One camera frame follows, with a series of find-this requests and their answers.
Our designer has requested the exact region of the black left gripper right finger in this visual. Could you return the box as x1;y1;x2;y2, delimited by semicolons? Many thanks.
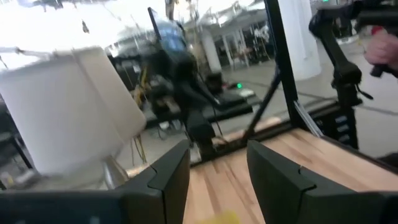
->
247;140;383;224

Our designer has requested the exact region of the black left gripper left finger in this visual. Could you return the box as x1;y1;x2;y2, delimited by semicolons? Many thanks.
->
118;139;191;224

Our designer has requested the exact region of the yellow plastic bin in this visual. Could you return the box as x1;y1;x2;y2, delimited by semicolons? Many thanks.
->
195;210;242;224

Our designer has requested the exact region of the black desk panel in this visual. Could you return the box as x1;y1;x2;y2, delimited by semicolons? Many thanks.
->
146;88;262;125

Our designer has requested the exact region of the white shade table lamp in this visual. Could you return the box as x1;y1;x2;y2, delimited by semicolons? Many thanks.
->
0;45;147;191

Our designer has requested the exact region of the person's hand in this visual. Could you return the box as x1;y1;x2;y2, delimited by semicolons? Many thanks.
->
363;29;398;73

